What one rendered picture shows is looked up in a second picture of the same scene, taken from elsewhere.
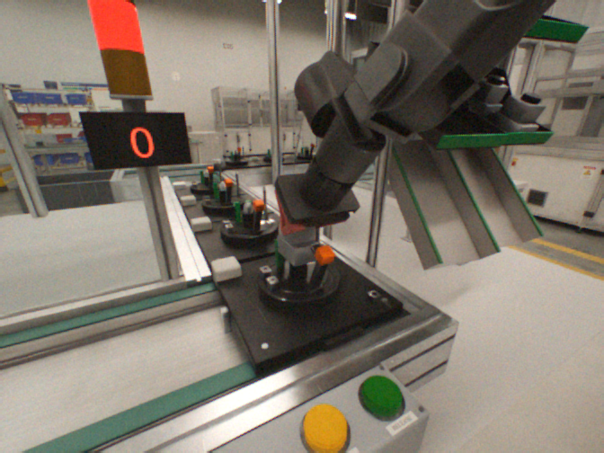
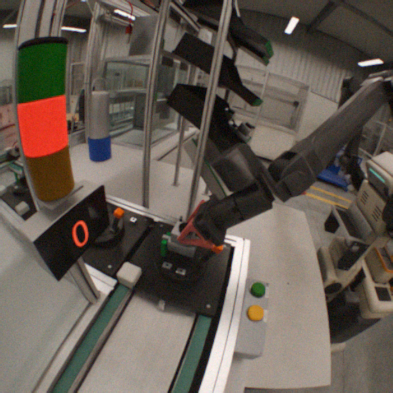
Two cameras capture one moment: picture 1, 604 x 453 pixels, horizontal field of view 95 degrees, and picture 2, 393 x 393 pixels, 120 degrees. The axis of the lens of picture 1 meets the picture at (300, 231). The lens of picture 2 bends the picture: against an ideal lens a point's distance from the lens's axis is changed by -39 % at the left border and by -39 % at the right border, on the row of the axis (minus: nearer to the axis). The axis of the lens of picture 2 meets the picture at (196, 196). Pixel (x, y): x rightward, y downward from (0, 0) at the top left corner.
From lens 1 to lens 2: 0.34 m
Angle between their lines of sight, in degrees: 46
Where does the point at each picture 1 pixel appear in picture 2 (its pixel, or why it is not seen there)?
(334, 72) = (251, 159)
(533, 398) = (263, 251)
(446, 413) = (251, 274)
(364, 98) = (286, 191)
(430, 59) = (311, 180)
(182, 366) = (162, 338)
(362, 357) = (240, 280)
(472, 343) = not seen: hidden behind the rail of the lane
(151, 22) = not seen: outside the picture
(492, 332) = (241, 229)
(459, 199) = not seen: hidden behind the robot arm
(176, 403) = (196, 351)
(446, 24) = (314, 168)
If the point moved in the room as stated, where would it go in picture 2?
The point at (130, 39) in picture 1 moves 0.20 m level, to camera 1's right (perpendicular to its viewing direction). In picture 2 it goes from (65, 136) to (204, 119)
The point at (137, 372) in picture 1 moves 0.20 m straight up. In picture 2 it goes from (146, 355) to (135, 337)
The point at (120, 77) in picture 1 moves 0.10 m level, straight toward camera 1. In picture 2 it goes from (58, 182) to (142, 214)
